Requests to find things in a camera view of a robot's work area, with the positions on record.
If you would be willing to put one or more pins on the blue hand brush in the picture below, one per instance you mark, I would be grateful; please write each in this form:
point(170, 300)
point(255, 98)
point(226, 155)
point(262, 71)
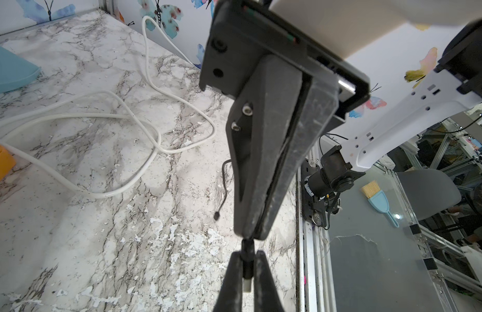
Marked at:
point(379, 201)

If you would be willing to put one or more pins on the grey chair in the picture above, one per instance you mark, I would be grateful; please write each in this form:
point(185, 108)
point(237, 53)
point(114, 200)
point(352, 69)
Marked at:
point(429, 191)

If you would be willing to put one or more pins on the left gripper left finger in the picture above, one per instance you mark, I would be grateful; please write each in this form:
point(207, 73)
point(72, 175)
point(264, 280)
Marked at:
point(231, 292)

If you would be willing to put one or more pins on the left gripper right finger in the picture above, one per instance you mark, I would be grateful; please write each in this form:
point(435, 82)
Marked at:
point(266, 298)

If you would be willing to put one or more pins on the teal dustpan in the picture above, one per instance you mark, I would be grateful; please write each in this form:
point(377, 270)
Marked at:
point(15, 72)

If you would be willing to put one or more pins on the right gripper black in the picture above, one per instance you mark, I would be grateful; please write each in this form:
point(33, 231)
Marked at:
point(283, 50)

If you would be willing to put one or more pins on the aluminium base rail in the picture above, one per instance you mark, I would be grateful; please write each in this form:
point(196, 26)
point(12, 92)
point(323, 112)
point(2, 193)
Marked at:
point(315, 277)

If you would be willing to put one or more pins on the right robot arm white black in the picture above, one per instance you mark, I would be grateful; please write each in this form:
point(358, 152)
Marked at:
point(344, 27)

